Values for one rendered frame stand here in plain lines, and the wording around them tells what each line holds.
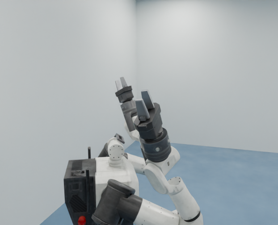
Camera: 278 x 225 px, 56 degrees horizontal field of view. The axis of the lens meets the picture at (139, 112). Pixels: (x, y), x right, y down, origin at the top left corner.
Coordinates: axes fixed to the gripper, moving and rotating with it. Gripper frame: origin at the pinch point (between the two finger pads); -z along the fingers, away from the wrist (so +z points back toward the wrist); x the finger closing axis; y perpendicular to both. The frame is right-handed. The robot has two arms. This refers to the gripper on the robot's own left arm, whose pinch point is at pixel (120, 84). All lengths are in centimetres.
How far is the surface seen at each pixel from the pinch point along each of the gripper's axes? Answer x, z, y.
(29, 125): -148, -10, 13
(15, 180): -153, 35, 38
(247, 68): -134, -1, -383
